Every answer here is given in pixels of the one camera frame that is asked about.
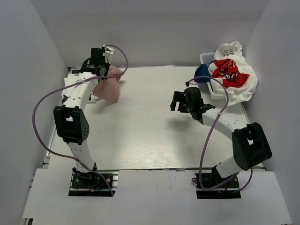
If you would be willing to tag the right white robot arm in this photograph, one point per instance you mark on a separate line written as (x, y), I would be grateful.
(249, 143)

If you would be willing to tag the white plastic basket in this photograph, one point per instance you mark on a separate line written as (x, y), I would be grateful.
(207, 57)

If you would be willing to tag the pink t shirt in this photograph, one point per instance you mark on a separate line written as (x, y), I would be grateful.
(109, 89)

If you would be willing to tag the white text t shirt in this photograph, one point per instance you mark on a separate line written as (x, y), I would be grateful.
(227, 49)

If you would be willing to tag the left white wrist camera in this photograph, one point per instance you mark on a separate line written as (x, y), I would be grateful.
(108, 53)

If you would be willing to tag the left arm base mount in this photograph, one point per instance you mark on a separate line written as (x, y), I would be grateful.
(90, 184)

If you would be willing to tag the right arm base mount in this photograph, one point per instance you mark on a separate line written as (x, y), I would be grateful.
(229, 190)

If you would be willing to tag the blue t shirt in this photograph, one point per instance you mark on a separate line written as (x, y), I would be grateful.
(202, 70)

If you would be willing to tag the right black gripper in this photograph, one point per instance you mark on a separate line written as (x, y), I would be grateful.
(178, 97)

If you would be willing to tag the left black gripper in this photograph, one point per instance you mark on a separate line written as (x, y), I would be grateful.
(107, 65)

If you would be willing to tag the white red print t shirt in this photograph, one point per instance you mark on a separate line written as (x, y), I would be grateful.
(237, 77)

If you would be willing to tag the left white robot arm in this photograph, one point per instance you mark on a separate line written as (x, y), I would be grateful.
(71, 123)

